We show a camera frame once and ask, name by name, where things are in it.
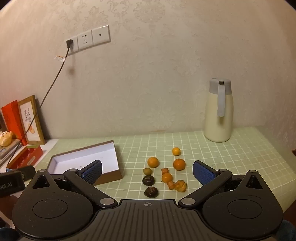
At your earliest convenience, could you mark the wooden picture frame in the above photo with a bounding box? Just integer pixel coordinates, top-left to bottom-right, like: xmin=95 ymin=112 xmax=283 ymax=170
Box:
xmin=18 ymin=95 xmax=45 ymax=145

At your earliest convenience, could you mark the silver kitchen scale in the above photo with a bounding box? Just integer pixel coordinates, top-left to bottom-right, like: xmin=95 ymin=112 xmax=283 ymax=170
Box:
xmin=0 ymin=140 xmax=22 ymax=155

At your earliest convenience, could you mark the black power cable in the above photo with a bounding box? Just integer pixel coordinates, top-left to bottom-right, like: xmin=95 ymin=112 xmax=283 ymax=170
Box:
xmin=6 ymin=46 xmax=69 ymax=167

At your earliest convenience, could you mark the large speckled orange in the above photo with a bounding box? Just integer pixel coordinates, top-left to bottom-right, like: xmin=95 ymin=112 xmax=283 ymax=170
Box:
xmin=173 ymin=159 xmax=186 ymax=171

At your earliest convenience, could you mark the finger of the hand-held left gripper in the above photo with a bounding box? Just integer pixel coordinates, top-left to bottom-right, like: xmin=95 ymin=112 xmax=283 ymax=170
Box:
xmin=20 ymin=166 xmax=36 ymax=180

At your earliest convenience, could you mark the lobed orange fruit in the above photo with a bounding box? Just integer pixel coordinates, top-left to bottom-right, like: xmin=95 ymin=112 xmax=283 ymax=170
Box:
xmin=174 ymin=180 xmax=187 ymax=192

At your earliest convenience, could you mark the shallow white cardboard box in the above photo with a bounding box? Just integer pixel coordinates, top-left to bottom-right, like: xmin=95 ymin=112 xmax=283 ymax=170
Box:
xmin=46 ymin=140 xmax=123 ymax=186

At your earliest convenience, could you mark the green checkered tablecloth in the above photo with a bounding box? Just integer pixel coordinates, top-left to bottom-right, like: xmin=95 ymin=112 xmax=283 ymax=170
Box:
xmin=22 ymin=126 xmax=296 ymax=232

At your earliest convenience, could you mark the red open carton blue end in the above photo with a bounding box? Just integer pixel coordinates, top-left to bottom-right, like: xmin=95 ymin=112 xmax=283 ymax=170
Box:
xmin=6 ymin=145 xmax=44 ymax=172

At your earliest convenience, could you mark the stack of books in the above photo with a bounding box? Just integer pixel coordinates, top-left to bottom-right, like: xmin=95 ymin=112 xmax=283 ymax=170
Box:
xmin=0 ymin=148 xmax=19 ymax=167

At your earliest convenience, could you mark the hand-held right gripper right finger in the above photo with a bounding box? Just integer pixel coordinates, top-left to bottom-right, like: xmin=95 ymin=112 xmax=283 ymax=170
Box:
xmin=179 ymin=160 xmax=265 ymax=208

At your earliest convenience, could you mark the dark brown round fruit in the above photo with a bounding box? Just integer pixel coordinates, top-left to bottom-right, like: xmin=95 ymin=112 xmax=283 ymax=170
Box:
xmin=144 ymin=186 xmax=159 ymax=198
xmin=142 ymin=175 xmax=155 ymax=186

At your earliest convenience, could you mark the white wall plate round hole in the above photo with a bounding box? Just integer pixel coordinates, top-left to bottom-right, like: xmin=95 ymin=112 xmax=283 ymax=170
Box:
xmin=92 ymin=25 xmax=110 ymax=44

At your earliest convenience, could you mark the cream thermos jug grey handle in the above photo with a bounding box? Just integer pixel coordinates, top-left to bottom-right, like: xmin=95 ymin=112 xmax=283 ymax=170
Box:
xmin=203 ymin=78 xmax=234 ymax=142

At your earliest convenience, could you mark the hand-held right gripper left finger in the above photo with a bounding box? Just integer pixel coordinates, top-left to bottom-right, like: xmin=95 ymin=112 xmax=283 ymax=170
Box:
xmin=30 ymin=159 xmax=118 ymax=209

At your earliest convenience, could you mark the round orange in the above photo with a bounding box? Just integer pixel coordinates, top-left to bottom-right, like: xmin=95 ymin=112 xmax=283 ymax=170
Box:
xmin=147 ymin=157 xmax=160 ymax=168

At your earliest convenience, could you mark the yellow plush toy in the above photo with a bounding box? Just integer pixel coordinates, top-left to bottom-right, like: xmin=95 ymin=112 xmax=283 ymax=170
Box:
xmin=0 ymin=130 xmax=14 ymax=147

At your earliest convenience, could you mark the red upright packet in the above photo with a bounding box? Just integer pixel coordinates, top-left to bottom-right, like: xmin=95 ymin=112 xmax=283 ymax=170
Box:
xmin=1 ymin=100 xmax=27 ymax=146

